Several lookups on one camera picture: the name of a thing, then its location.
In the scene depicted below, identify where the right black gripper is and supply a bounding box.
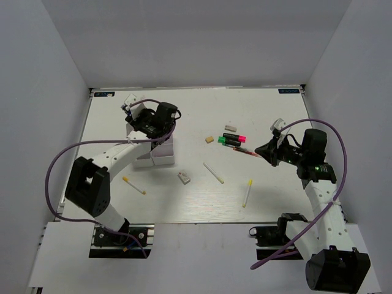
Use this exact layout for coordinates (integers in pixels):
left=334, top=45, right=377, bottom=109
left=255, top=134, right=307, bottom=167

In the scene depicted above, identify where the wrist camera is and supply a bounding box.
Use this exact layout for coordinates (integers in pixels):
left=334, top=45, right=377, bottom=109
left=270, top=118, right=291, bottom=138
left=121, top=94, right=146, bottom=120

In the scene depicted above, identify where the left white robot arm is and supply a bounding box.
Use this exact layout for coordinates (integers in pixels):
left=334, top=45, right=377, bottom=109
left=65, top=99, right=181, bottom=244

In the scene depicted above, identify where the white staple box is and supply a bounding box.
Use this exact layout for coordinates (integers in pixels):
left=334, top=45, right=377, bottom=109
left=178, top=170, right=190, bottom=185

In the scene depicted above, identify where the green highlighter marker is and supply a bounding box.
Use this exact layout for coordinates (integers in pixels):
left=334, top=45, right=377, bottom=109
left=218, top=137, right=241, bottom=147

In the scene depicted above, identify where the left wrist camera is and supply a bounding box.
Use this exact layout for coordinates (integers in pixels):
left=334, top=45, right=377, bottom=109
left=121, top=94, right=146, bottom=120

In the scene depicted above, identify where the red gel pen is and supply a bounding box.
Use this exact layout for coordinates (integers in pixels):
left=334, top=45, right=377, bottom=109
left=223, top=144, right=261, bottom=158

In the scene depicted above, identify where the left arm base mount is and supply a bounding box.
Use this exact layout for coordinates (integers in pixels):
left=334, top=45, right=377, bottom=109
left=89, top=224, right=155, bottom=259

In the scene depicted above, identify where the pink highlighter marker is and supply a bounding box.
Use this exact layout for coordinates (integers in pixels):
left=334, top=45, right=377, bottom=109
left=222, top=133, right=246, bottom=143

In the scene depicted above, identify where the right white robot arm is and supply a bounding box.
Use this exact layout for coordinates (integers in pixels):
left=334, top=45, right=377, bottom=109
left=255, top=129, right=371, bottom=293

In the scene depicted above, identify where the right blue table label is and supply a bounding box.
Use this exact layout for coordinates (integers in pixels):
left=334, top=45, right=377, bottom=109
left=278, top=88, right=300, bottom=94

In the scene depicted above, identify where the white pen yellow cap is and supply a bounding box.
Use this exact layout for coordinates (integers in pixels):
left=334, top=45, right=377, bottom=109
left=242, top=179, right=253, bottom=208

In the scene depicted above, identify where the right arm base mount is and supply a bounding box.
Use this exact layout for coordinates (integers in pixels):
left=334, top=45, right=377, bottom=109
left=249, top=213, right=307, bottom=261

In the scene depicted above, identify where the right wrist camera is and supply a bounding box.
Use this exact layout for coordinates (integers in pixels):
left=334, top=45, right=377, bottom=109
left=270, top=118, right=291, bottom=138

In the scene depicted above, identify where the tan eraser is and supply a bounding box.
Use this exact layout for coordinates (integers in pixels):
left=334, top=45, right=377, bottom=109
left=205, top=136, right=214, bottom=143

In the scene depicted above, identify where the yellow-capped white pen left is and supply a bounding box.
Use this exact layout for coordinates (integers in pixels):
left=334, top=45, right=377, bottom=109
left=122, top=176, right=146, bottom=195

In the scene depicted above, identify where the blue table label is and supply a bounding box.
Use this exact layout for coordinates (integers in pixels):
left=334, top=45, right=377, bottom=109
left=94, top=91, right=115, bottom=97
left=278, top=88, right=300, bottom=94

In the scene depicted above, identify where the white pen yellow tip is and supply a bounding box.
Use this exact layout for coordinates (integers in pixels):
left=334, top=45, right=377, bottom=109
left=203, top=162, right=224, bottom=184

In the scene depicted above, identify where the left blue table label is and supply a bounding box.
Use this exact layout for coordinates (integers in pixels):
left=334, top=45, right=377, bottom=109
left=94, top=91, right=115, bottom=97

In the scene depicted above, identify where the grey white eraser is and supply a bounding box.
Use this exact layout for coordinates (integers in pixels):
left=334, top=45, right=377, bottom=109
left=224, top=125, right=237, bottom=132

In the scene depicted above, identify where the right white organizer box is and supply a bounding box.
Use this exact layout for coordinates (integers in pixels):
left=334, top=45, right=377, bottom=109
left=151, top=135, right=175, bottom=166

